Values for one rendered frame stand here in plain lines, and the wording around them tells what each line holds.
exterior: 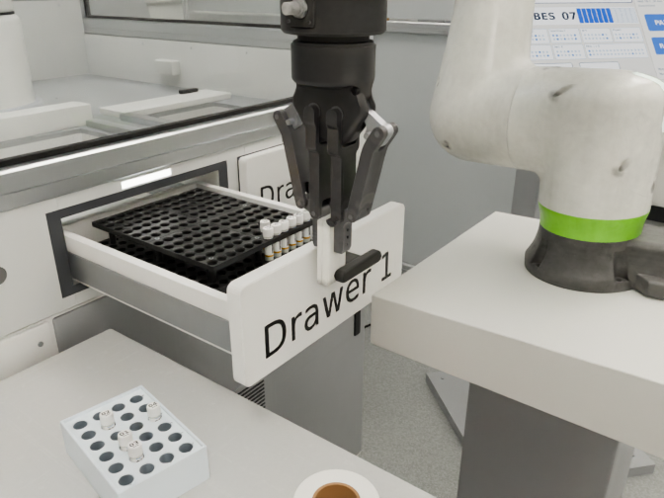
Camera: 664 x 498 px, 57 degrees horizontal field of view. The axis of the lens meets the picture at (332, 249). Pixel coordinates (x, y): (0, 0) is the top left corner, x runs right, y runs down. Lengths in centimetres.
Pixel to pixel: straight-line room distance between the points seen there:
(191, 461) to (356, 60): 38
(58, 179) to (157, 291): 20
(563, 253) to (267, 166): 48
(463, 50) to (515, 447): 53
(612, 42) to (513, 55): 71
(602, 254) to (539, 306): 10
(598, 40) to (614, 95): 77
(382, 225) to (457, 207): 178
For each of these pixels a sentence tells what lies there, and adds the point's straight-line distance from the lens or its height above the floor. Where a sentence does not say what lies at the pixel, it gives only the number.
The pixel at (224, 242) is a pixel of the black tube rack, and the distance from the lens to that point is 72.
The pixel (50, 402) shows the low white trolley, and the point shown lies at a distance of 75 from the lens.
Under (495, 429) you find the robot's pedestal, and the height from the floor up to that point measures 61.
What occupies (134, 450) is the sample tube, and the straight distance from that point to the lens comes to 58.
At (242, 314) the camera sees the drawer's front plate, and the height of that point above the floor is 90.
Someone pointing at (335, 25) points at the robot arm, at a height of 115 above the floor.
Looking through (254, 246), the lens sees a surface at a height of 90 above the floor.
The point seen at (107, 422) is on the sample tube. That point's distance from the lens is 62.
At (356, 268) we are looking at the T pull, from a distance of 63.
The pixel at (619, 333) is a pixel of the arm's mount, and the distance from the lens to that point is 72.
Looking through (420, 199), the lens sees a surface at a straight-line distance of 257.
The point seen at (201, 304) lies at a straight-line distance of 63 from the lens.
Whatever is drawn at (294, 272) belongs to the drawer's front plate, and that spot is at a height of 92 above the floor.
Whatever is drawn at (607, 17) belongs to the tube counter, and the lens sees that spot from 156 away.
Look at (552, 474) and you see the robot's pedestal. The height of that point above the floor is 58.
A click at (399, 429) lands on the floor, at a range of 184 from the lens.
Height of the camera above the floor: 118
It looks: 24 degrees down
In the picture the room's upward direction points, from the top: straight up
